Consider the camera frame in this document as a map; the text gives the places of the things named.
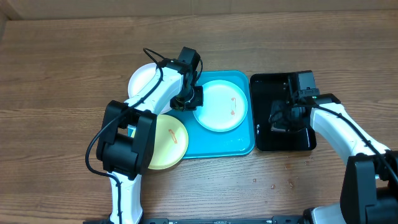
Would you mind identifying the white round plate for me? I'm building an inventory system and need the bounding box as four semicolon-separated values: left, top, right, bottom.
125;63;157;106

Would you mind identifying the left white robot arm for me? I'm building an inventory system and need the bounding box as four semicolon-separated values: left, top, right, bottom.
88;57;203;223

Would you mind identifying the light blue round plate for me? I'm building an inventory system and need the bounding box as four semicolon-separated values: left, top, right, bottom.
193;80;248;132

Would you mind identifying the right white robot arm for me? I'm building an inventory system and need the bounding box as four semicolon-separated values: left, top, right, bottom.
269;94;397;223

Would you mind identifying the black plastic water tray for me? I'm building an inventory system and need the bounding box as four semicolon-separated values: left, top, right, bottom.
250;72;317;151

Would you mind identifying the teal plastic tray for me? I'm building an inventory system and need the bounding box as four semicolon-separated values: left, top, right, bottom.
127;70;256;160

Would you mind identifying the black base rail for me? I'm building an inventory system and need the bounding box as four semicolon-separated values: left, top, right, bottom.
82;215;307;224

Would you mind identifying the yellow-green round plate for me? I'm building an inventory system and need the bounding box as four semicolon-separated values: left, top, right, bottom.
149;114;189;170

